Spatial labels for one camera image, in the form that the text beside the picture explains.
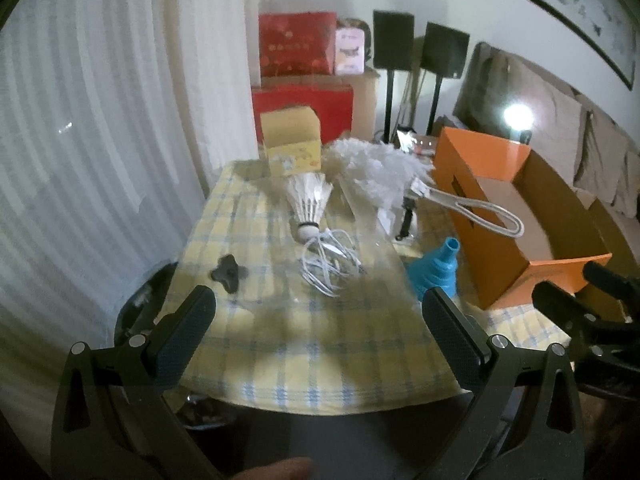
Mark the sofa with beige cover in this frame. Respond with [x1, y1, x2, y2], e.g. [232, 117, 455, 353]
[452, 42, 640, 261]

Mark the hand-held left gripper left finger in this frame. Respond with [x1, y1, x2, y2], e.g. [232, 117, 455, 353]
[51, 285, 226, 480]

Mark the pink box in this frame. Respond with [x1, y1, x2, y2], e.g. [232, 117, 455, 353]
[334, 27, 366, 75]

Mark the small lit device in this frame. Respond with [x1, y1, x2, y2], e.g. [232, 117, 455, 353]
[395, 127, 438, 157]

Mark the blue funnel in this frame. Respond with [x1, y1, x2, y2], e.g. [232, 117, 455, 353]
[405, 238, 463, 306]

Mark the yellow plaid tablecloth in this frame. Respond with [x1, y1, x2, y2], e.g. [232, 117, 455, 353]
[177, 160, 571, 408]

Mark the clear plastic sheet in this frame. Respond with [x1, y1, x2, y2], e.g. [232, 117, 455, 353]
[332, 180, 401, 281]

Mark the white curtain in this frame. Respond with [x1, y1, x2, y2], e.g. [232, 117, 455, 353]
[0, 0, 261, 411]

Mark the white feather shuttlecock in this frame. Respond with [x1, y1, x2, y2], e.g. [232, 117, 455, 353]
[286, 172, 335, 243]

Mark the orange cardboard box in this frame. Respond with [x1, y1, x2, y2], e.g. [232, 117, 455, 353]
[431, 126, 626, 311]

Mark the small yellow box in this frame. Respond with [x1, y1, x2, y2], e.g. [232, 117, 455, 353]
[260, 106, 322, 177]

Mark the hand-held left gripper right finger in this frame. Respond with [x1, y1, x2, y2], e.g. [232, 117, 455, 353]
[421, 286, 586, 480]

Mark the black strap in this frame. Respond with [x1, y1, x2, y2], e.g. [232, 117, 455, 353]
[395, 195, 418, 241]

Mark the red box with cake print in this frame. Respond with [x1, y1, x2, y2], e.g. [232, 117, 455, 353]
[251, 85, 355, 143]

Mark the white fluffy duster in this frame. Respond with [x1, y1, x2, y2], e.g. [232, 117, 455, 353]
[327, 137, 525, 238]

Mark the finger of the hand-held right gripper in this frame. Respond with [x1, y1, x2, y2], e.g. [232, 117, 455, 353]
[531, 280, 640, 361]
[582, 260, 640, 321]

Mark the bright lamp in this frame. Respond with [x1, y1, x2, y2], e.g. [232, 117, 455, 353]
[500, 102, 533, 143]

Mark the red gift box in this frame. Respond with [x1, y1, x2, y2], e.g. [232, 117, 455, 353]
[258, 11, 337, 77]

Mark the small black knob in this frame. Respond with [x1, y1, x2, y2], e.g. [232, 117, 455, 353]
[209, 255, 249, 293]

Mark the wire whisk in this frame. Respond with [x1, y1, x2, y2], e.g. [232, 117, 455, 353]
[298, 229, 368, 298]

